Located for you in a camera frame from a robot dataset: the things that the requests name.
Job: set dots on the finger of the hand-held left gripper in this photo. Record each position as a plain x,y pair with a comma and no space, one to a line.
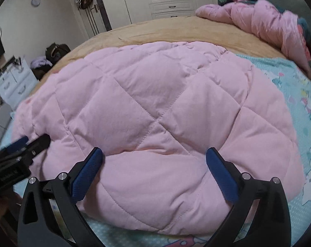
39,144
16,144

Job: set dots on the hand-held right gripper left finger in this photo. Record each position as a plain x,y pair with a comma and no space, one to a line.
87,175

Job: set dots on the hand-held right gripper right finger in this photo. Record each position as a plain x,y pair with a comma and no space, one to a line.
222,177

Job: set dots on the pink quilted blanket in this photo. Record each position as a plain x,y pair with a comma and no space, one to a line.
158,95

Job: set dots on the purple clothes pile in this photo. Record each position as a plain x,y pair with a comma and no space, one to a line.
40,63

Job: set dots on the grey low cabinet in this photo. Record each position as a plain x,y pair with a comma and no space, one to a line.
0,115

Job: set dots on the white drawer chest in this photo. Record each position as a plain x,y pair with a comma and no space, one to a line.
16,82

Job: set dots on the black backpack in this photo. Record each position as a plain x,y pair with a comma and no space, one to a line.
57,52

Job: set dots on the blue cartoon printed blanket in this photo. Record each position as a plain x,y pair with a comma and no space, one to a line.
299,95

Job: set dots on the dark room door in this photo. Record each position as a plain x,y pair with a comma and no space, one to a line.
93,20

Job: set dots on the tan bed blanket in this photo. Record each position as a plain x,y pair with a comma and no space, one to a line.
158,30

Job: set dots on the pink duvet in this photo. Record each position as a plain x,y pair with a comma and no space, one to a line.
261,18

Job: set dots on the round wall clock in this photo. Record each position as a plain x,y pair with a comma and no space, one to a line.
36,1

